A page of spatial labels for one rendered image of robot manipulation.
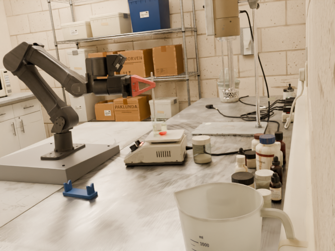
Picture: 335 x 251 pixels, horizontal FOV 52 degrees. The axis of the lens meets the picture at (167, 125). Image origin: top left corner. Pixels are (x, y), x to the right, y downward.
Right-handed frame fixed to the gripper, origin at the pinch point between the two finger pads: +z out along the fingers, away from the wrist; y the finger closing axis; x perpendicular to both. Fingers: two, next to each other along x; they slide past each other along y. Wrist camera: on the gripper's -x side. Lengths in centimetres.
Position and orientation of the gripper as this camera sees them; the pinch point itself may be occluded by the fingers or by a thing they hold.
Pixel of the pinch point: (152, 84)
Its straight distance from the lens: 114.8
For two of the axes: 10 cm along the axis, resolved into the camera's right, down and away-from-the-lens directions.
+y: 1.4, -2.4, 9.6
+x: 0.6, 9.7, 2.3
